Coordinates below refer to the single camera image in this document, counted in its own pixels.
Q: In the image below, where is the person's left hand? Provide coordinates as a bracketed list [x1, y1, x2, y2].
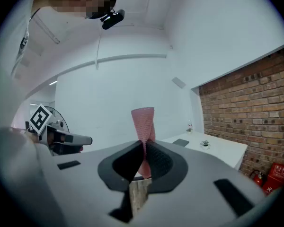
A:
[48, 131, 60, 149]

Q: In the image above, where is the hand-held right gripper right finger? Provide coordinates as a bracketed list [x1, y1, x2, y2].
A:
[137, 140, 267, 227]

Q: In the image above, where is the dark blue notebook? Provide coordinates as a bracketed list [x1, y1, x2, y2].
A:
[172, 138, 189, 148]

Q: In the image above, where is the grey wall panel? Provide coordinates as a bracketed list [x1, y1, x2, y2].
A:
[171, 77, 186, 89]

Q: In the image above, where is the person's white shirt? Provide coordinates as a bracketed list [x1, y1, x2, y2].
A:
[0, 0, 42, 227]

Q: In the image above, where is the person's left forearm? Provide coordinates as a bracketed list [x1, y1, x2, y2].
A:
[23, 130, 40, 144]

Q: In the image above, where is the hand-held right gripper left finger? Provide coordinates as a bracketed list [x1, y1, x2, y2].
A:
[49, 140, 146, 227]

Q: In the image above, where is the black head-mounted camera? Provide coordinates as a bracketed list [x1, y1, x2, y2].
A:
[99, 9, 125, 30]

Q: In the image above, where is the pink cloth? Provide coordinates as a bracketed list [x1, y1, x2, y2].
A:
[131, 106, 156, 178]

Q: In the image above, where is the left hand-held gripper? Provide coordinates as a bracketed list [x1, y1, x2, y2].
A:
[26, 103, 93, 156]

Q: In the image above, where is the red fire extinguisher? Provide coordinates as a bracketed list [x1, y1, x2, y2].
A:
[249, 169, 265, 187]

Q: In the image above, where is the red fire extinguisher box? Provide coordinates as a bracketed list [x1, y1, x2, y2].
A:
[262, 162, 284, 196]

